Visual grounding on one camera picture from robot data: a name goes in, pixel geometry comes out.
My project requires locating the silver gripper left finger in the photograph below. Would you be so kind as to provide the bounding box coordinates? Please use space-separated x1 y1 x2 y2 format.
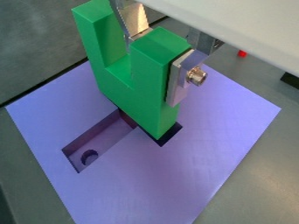
108 0 152 52

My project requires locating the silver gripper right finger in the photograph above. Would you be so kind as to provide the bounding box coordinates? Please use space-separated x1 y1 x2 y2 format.
166 27 224 107

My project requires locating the green U-shaped block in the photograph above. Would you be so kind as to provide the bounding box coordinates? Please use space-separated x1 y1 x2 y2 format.
72 0 191 138

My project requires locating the purple board with cross slot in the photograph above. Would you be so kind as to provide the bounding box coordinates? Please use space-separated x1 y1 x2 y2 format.
5 64 279 224

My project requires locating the red hexagonal peg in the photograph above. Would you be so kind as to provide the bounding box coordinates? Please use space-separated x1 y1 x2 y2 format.
238 50 248 58

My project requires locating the dark olive U-shaped block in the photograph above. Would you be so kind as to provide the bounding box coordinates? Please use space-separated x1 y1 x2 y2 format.
280 73 299 89

